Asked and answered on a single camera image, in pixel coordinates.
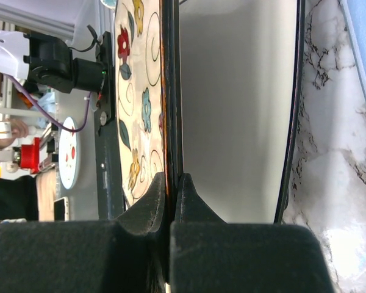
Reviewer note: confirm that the cream square dark-rimmed plate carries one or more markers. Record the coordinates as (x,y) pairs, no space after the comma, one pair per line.
(142,30)

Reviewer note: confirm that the white square plate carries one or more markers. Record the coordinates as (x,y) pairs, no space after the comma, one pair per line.
(241,71)

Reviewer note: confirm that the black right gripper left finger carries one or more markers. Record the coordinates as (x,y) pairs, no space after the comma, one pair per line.
(127,254)

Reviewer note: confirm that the white floral plate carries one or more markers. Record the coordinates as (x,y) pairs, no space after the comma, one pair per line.
(69,154)

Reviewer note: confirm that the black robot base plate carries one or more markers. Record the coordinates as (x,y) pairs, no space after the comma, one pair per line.
(108,169)

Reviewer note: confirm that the white smartphone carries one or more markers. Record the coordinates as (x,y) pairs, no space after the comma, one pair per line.
(61,210)

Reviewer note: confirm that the person hand in background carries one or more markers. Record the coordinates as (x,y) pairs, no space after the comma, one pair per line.
(19,128)

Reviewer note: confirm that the aluminium frame rail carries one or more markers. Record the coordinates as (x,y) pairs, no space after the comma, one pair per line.
(36,21)

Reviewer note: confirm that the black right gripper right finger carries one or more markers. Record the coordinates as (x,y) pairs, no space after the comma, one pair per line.
(210,255)

